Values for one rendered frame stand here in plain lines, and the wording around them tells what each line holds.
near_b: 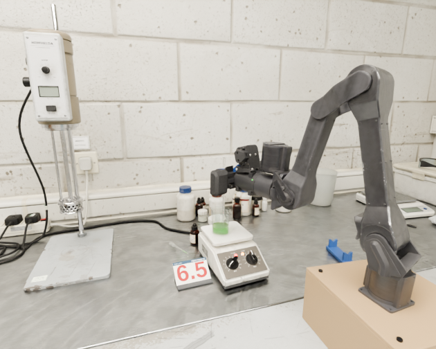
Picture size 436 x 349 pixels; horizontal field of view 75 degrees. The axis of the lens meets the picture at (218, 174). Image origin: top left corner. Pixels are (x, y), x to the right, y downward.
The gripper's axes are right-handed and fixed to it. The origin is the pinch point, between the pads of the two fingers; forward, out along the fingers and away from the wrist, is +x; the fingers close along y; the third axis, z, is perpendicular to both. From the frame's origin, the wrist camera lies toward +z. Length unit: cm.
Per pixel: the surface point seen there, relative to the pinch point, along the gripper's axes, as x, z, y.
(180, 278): -1.3, -24.7, 16.1
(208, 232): 2.5, -17.4, 3.5
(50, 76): 26.2, 23.4, 33.2
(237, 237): -5.0, -17.1, -0.2
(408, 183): -19, -19, -106
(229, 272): -10.3, -21.9, 7.7
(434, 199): -31, -22, -100
